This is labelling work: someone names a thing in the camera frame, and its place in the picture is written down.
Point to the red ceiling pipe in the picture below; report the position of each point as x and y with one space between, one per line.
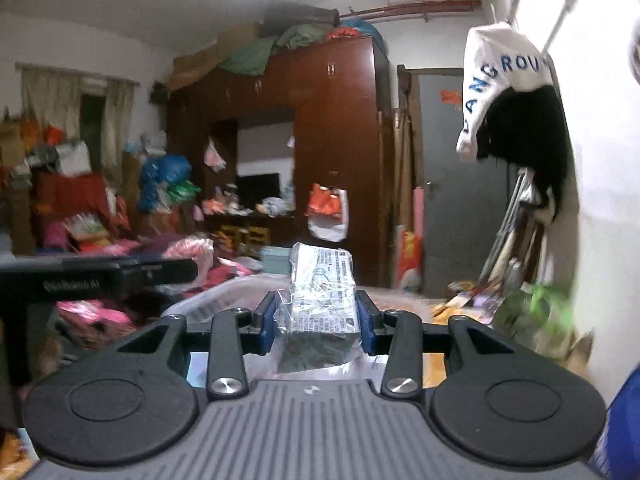
410 10

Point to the white lettered jacket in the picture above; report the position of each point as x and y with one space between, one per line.
500 60

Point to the green plastic bag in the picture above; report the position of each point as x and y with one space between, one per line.
535 315

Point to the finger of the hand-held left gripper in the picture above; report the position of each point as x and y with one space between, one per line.
160 272

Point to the black hanging garment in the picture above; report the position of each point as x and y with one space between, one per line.
530 140

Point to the metal crutches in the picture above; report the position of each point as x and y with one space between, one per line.
510 225

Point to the black television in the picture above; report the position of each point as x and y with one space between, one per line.
257 191

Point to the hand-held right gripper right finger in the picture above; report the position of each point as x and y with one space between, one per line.
367 326

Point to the red and white plastic bag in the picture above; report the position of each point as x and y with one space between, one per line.
327 210

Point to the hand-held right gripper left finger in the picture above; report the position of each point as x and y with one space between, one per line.
267 321

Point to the teal box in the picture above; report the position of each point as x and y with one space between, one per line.
276 260

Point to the flattened cardboard box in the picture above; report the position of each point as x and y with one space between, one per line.
210 57

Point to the plastic grey box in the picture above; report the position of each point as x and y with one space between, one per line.
320 290

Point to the green cloth bundle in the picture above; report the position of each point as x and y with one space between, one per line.
260 55

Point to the red printed carton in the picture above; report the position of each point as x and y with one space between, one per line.
410 260

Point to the small pink hanging bag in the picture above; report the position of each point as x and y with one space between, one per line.
214 156

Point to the grey door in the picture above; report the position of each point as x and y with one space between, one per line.
460 170

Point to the patterned curtain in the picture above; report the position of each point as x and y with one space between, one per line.
50 105

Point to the blue plastic bag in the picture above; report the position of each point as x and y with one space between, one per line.
162 175

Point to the brown wooden wardrobe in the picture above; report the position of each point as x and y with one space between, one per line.
340 125

